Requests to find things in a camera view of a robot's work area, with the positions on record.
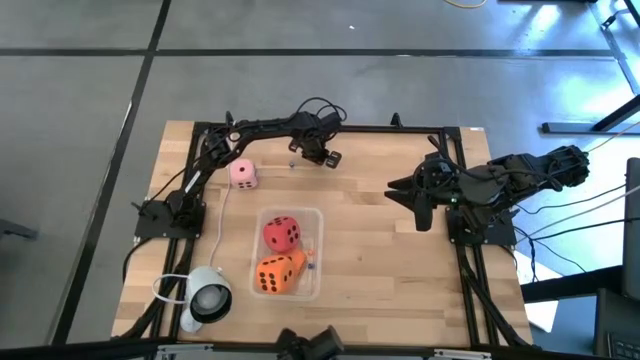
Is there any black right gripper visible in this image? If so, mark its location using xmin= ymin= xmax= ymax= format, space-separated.
xmin=384 ymin=153 xmax=462 ymax=210

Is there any large pink foam die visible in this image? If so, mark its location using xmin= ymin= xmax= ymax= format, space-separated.
xmin=229 ymin=158 xmax=260 ymax=192

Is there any large red foam die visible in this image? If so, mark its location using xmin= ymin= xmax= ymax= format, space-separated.
xmin=262 ymin=215 xmax=303 ymax=254

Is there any large orange foam die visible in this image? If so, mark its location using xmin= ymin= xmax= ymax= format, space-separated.
xmin=292 ymin=248 xmax=309 ymax=279
xmin=255 ymin=254 xmax=297 ymax=296

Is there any clear plastic container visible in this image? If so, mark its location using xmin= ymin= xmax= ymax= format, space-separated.
xmin=248 ymin=206 xmax=325 ymax=302

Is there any black rounded device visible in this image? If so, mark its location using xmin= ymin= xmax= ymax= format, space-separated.
xmin=276 ymin=324 xmax=347 ymax=360

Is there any black desk beam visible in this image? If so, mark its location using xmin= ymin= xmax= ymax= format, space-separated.
xmin=519 ymin=264 xmax=625 ymax=304

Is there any black desk leg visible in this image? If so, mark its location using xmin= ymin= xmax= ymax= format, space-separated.
xmin=541 ymin=93 xmax=640 ymax=136

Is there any black desk top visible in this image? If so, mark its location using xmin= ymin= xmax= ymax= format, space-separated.
xmin=621 ymin=156 xmax=640 ymax=302

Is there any black keyboard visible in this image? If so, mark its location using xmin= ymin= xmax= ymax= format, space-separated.
xmin=593 ymin=288 xmax=640 ymax=360

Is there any grey metal desk leg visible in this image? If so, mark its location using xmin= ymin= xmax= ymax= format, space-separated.
xmin=588 ymin=0 xmax=640 ymax=96

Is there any grey chair base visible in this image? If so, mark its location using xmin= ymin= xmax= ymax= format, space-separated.
xmin=0 ymin=216 xmax=40 ymax=242

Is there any black overhead crossbar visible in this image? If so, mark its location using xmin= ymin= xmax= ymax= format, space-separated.
xmin=0 ymin=337 xmax=640 ymax=360

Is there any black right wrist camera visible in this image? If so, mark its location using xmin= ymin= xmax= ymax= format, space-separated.
xmin=413 ymin=204 xmax=435 ymax=233

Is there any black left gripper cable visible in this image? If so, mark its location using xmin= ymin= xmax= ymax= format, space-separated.
xmin=296 ymin=96 xmax=349 ymax=127

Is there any black aluminium table frame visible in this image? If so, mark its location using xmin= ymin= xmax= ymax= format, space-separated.
xmin=112 ymin=110 xmax=539 ymax=351

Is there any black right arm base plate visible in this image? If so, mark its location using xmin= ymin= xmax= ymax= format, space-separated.
xmin=445 ymin=206 xmax=518 ymax=247

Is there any white cable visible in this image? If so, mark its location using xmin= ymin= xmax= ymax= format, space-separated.
xmin=151 ymin=119 xmax=239 ymax=306

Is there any black floor cable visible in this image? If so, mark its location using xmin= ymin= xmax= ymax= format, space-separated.
xmin=512 ymin=183 xmax=640 ymax=217
xmin=514 ymin=216 xmax=640 ymax=276

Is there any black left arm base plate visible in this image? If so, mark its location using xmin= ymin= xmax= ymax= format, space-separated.
xmin=134 ymin=198 xmax=207 ymax=241

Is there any white dome camera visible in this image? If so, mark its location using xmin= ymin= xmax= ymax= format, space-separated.
xmin=178 ymin=265 xmax=234 ymax=334

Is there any yellow cable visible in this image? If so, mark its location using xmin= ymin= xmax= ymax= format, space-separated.
xmin=442 ymin=0 xmax=489 ymax=10

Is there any beige cable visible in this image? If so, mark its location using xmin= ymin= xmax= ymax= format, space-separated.
xmin=584 ymin=119 xmax=640 ymax=156

